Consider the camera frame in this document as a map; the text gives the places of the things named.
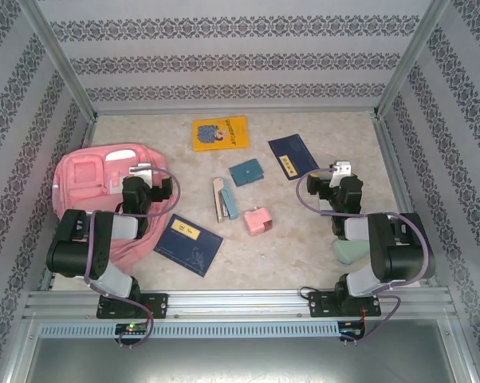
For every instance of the navy book yellow label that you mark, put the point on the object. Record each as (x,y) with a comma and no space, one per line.
(293,153)

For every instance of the pink backpack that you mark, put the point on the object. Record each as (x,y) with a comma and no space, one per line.
(84,175)

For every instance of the mint green pencil case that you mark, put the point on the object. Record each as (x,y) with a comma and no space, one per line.
(349,251)

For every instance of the navy book with bird drawing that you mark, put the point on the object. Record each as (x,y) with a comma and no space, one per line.
(184,247)

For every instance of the blue beige stapler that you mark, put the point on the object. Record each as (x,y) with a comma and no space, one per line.
(228,203)

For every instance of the pink pencil sharpener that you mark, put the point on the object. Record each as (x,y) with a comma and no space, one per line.
(256,223)

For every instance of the teal wallet case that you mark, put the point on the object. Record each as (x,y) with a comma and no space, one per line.
(246,173)

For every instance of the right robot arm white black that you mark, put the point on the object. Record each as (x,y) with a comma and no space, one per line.
(403,247)

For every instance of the small circuit board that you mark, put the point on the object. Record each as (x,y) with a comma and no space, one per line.
(351,330)
(132,328)

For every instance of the grey metal panel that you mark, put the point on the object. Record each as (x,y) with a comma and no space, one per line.
(240,363)

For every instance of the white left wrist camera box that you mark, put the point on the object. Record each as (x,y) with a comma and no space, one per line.
(142,173)

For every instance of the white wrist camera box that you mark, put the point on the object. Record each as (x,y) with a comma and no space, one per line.
(142,173)
(341,169)

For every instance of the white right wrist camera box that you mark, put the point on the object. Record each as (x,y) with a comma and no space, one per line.
(341,169)

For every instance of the aluminium side frame rail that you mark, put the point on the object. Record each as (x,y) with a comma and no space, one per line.
(88,135)
(385,139)

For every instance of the aluminium rear frame rail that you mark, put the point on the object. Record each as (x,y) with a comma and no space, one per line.
(240,110)

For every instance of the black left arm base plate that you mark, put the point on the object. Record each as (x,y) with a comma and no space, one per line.
(158,305)

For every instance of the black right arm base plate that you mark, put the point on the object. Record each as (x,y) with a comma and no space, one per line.
(319,304)

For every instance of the aluminium mounting rail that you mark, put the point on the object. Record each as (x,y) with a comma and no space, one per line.
(240,305)

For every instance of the aluminium frame post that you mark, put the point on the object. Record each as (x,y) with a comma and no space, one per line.
(60,60)
(407,60)

